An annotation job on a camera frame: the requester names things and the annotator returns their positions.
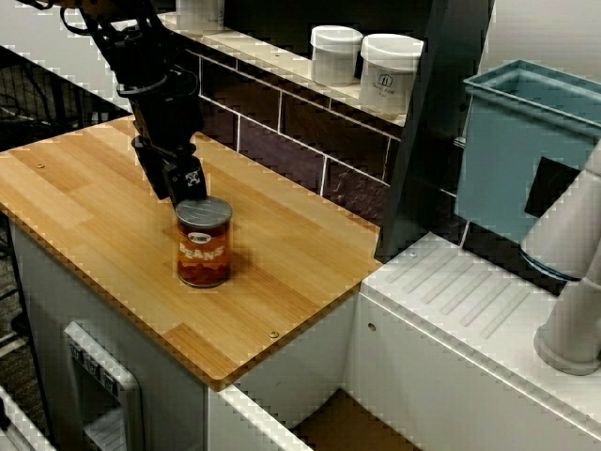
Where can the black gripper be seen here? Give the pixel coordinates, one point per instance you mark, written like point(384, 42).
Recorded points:
point(164, 117)

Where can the plain white lidded jar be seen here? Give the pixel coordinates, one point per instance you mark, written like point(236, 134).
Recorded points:
point(335, 56)

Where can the black square bin label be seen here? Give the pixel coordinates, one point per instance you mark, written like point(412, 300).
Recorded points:
point(551, 188)

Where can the white jar with printed logo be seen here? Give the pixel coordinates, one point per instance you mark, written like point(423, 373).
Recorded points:
point(385, 84)
point(199, 11)

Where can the white sink with drainboard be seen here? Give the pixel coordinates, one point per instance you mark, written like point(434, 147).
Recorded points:
point(422, 376)

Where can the orange beans can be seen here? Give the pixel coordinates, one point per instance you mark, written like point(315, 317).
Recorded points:
point(204, 253)

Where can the black hutch with tile backsplash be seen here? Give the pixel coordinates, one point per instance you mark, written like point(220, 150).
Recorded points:
point(436, 117)

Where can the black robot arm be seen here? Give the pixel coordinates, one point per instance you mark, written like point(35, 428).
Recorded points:
point(131, 56)

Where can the aluminium frame rail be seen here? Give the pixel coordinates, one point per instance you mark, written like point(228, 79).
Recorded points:
point(19, 427)

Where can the grey curved toy faucet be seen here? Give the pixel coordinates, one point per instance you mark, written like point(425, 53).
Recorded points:
point(568, 329)

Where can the teal plastic bin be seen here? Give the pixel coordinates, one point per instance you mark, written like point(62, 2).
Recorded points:
point(497, 178)

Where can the grey ice dispenser panel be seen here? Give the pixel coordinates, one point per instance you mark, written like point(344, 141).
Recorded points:
point(134, 394)

